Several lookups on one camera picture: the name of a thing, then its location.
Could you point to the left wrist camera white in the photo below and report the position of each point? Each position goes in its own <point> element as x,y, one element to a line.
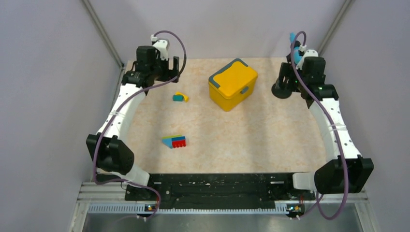
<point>162,45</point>

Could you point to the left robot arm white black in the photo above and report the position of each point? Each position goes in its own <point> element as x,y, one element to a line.
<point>113,160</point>

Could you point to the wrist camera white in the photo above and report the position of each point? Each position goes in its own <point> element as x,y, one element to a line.
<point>304,53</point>
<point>162,45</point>

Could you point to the colourful card pack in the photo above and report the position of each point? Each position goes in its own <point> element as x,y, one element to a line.
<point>176,141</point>

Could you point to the yellow teal tape roll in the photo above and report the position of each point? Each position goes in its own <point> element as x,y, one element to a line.
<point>180,97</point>

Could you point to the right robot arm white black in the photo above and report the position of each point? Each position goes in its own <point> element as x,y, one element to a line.
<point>345,164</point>

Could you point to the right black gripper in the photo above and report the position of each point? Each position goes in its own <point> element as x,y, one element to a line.
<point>294,89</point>

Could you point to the yellow plastic medicine box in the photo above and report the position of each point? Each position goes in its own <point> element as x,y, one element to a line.
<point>232,84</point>

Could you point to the blue microphone on stand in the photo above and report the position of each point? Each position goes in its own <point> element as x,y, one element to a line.
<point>287,83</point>

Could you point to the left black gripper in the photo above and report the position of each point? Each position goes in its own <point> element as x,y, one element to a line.
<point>168,73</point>

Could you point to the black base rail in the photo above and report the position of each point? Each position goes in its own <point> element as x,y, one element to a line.
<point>219,191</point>

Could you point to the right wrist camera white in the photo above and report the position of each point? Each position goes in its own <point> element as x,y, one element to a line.
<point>304,53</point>

